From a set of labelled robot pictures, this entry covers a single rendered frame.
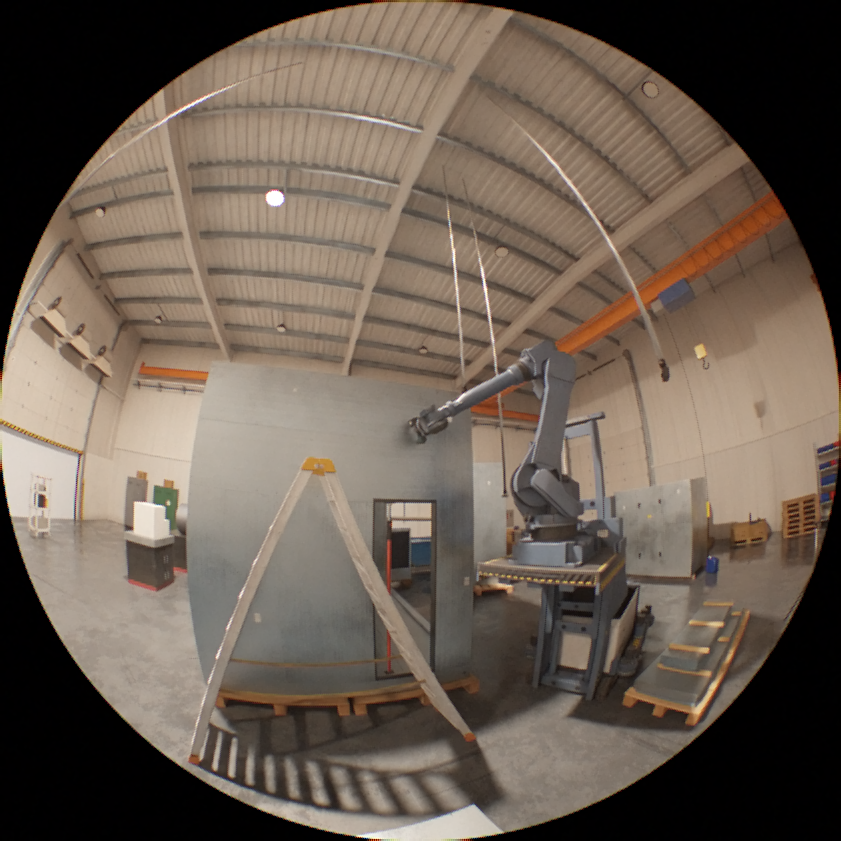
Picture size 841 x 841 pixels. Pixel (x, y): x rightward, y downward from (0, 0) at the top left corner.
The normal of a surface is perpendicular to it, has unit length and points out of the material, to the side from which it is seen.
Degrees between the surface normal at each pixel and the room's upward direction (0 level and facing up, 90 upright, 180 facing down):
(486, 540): 90
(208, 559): 90
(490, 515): 90
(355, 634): 90
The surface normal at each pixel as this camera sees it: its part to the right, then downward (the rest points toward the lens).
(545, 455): -0.15, -0.29
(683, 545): -0.94, -0.11
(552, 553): -0.77, -0.18
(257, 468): 0.35, -0.27
